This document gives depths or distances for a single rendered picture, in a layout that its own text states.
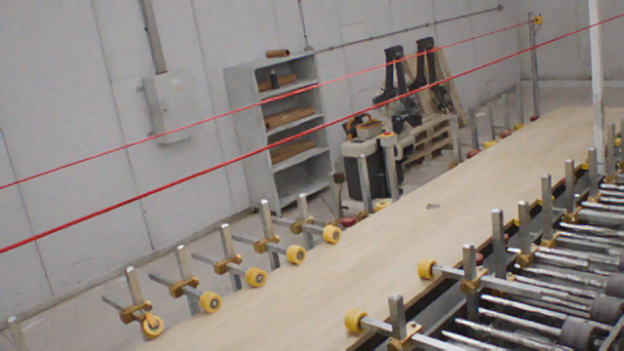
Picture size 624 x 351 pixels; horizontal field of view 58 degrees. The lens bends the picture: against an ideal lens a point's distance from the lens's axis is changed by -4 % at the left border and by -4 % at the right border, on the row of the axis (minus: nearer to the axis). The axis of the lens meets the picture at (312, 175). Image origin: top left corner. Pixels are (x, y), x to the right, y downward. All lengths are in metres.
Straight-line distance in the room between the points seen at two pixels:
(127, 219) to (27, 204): 0.92
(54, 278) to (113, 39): 2.10
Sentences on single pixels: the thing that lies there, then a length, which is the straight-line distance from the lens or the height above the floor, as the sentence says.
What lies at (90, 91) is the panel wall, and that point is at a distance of 5.25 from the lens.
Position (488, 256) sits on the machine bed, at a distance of 2.85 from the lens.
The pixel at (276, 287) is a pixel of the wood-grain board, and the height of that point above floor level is 0.90.
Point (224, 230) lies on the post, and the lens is 2.73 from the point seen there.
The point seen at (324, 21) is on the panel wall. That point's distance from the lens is 6.94.
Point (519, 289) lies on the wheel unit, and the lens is 2.25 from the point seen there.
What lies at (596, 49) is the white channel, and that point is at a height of 1.56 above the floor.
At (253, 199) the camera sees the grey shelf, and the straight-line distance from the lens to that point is 6.15.
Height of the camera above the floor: 2.06
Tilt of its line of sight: 17 degrees down
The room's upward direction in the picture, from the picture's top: 10 degrees counter-clockwise
